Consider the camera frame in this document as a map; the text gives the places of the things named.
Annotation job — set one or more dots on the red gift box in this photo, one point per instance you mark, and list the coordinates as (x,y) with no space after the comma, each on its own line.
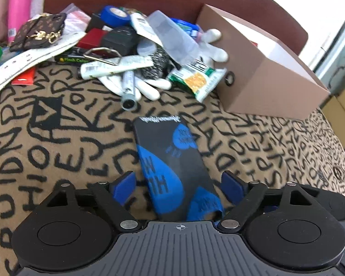
(93,38)

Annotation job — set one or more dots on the patterned tan desktop cloth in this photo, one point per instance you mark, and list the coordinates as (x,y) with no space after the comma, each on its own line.
(74,138)

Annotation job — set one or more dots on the blue black phone case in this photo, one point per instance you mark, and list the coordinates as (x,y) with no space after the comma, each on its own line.
(166,161)

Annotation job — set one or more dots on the pink thermos bottle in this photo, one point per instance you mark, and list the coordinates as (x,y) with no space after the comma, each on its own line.
(18,5)

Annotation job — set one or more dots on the brown patterned phone case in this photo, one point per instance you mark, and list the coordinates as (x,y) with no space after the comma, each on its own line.
(31,31)

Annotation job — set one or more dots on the red packet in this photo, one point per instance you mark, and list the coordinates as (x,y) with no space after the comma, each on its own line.
(24,77)

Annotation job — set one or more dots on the white barcode packet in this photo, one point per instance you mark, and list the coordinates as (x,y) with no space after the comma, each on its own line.
(139,23)

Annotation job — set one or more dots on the blue tape roll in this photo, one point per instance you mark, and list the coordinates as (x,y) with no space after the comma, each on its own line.
(109,15)

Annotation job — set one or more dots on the clear plastic bag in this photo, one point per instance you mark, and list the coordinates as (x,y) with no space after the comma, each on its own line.
(169,34)

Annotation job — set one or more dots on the pale green tube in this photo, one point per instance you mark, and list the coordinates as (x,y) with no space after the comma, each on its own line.
(112,66)

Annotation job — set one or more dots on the silver marker pen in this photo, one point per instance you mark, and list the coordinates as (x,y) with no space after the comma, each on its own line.
(129,92)

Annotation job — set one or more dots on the pink clear zip bag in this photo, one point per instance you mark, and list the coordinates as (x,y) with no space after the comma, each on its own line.
(76,20)

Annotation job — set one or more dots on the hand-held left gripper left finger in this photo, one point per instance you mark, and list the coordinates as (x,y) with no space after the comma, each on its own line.
(123,187)

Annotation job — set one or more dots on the steel wool scourer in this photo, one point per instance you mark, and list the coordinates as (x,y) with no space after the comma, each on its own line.
(156,63)

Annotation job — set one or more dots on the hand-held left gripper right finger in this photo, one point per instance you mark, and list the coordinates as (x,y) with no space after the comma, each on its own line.
(231,185)

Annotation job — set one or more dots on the black green flat box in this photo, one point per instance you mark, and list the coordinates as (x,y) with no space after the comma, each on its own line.
(72,59)

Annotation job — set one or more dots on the green white snack packet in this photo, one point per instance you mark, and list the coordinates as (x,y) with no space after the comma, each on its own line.
(195,80)

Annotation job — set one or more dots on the cardboard boxes on floor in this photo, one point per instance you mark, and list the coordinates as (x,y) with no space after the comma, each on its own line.
(343,112)

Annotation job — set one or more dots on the white ruler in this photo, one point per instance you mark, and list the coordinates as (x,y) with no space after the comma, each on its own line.
(26,60)

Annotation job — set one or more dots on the brown cardboard box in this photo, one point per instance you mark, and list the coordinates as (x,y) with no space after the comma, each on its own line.
(261,86)

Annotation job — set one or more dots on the blue gum pack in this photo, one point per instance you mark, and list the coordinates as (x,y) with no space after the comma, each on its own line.
(187,24)

